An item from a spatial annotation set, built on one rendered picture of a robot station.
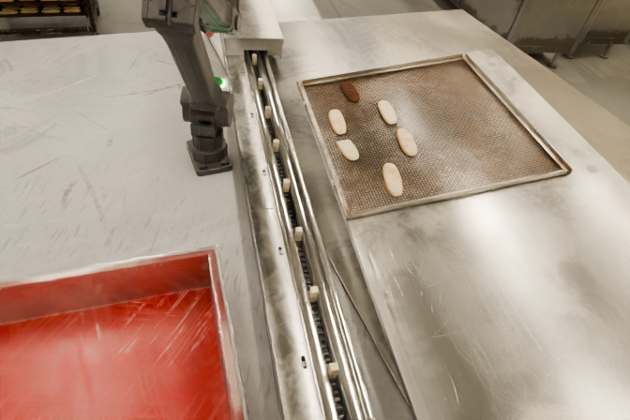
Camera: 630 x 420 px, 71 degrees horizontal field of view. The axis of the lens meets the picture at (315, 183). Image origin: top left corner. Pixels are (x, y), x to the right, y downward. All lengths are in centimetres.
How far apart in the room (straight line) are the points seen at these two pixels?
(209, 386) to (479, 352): 43
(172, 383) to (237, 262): 25
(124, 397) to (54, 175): 54
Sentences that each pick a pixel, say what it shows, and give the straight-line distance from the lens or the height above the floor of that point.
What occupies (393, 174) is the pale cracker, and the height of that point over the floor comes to 92.
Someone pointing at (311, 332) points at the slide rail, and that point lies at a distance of 79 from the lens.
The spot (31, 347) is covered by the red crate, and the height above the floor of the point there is 82.
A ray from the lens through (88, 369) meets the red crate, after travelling 82.
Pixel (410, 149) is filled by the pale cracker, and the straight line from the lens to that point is 104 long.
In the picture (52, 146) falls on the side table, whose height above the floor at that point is 82.
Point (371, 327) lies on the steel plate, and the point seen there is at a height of 82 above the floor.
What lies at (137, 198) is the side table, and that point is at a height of 82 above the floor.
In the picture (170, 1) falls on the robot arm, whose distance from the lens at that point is 72.
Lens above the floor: 155
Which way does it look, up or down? 43 degrees down
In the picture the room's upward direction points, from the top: 10 degrees clockwise
